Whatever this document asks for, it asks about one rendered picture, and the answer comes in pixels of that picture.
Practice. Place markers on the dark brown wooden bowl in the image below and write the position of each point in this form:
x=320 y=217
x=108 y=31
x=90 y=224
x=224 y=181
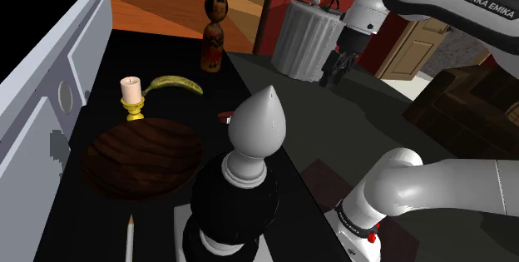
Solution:
x=142 y=160

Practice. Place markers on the tan panelled door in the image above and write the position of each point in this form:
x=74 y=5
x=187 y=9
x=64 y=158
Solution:
x=417 y=46

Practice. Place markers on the round table with white cloth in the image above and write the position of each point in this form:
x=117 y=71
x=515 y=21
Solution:
x=302 y=38

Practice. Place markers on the black and white pepper grinder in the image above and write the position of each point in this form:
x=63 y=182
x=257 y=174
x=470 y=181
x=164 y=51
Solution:
x=233 y=208

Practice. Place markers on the brown wooden doll figure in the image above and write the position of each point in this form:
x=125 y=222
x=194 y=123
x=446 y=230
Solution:
x=212 y=42

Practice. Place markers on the white pencil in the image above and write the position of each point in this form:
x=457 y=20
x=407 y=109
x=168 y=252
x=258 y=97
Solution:
x=129 y=241

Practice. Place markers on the white cabinet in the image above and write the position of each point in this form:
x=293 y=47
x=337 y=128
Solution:
x=36 y=91

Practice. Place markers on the small red object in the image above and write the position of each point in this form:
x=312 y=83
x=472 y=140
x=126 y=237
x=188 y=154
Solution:
x=223 y=117

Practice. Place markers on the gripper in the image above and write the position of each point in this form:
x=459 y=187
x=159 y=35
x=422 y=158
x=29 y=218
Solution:
x=352 y=44

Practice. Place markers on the white candle in yellow holder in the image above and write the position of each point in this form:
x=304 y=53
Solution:
x=130 y=87

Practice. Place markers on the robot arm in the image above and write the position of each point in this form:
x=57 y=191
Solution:
x=438 y=180

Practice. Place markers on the yellow banana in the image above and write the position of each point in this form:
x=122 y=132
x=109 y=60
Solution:
x=174 y=80

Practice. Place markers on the dark wooden chest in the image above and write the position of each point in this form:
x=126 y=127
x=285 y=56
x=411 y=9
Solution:
x=466 y=111

